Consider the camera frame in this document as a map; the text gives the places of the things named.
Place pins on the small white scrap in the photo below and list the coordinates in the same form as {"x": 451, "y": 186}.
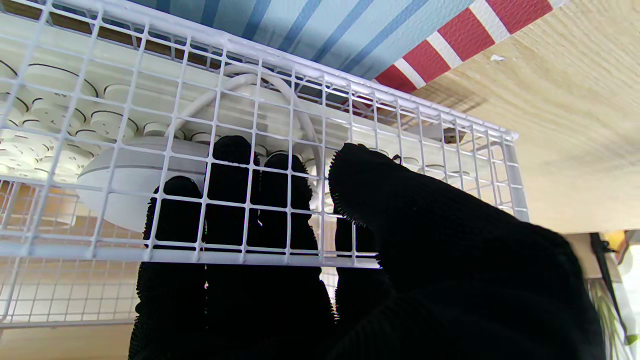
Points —
{"x": 497, "y": 58}

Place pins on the cream keyboard with round keys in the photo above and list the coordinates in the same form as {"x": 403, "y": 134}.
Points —
{"x": 55, "y": 85}

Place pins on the blue striped mouse pad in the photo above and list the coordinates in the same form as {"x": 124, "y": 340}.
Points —
{"x": 350, "y": 35}

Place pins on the black tripod stand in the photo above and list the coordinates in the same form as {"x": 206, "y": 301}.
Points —
{"x": 607, "y": 285}

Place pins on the green plant in beige pot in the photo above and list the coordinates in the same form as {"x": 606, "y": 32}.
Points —
{"x": 615, "y": 320}

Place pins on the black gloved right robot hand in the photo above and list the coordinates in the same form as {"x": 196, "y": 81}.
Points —
{"x": 450, "y": 280}

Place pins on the white computer mouse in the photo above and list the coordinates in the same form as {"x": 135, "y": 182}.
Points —
{"x": 125, "y": 170}

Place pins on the yellow object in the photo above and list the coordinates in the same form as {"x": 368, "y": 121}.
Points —
{"x": 614, "y": 242}

